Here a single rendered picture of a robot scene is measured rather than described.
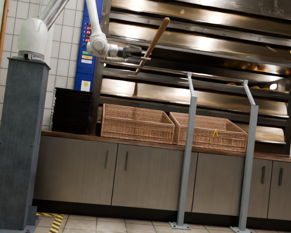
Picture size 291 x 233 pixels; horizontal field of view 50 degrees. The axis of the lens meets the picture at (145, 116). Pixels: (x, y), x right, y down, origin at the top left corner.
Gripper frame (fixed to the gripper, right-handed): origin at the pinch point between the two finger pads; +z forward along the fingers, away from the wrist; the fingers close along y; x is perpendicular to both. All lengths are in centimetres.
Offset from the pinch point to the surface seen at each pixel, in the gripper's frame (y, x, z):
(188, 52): -20, -50, 42
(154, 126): 49, -16, 14
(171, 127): 48, -16, 27
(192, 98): 25.3, -4.9, 38.3
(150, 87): 13, -66, 13
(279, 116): 25, -61, 138
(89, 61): -1, -61, -44
